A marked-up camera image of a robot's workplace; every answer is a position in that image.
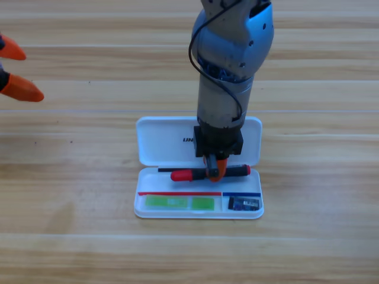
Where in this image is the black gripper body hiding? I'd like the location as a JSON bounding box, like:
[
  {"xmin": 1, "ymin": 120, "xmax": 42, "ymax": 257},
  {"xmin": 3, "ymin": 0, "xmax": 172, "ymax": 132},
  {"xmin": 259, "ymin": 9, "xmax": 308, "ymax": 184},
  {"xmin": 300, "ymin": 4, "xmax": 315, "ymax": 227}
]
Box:
[{"xmin": 193, "ymin": 118, "xmax": 245, "ymax": 179}]

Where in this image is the red and black marker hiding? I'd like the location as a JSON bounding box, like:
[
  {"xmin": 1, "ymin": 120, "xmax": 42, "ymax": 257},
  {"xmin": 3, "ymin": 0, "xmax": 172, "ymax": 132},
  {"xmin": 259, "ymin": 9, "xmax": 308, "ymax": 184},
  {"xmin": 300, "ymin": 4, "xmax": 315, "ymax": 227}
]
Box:
[{"xmin": 170, "ymin": 164, "xmax": 252, "ymax": 183}]

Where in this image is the black eraser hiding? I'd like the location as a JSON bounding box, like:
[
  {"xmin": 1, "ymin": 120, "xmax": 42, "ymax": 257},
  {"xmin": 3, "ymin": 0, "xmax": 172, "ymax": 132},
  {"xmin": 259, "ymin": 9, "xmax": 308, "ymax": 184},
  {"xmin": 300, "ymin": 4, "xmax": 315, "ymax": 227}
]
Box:
[{"xmin": 228, "ymin": 196, "xmax": 261, "ymax": 212}]

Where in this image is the white Unitree pencil case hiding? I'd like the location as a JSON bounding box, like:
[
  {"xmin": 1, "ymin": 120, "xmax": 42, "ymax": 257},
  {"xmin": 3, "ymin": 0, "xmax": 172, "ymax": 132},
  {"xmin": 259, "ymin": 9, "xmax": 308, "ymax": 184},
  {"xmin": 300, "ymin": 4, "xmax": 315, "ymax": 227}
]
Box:
[{"xmin": 133, "ymin": 115, "xmax": 265, "ymax": 220}]

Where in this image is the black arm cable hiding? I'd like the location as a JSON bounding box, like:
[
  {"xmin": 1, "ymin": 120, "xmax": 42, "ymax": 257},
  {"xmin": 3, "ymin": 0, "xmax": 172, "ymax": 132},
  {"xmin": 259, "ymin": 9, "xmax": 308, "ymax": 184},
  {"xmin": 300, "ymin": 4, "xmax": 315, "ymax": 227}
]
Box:
[{"xmin": 188, "ymin": 0, "xmax": 246, "ymax": 121}]

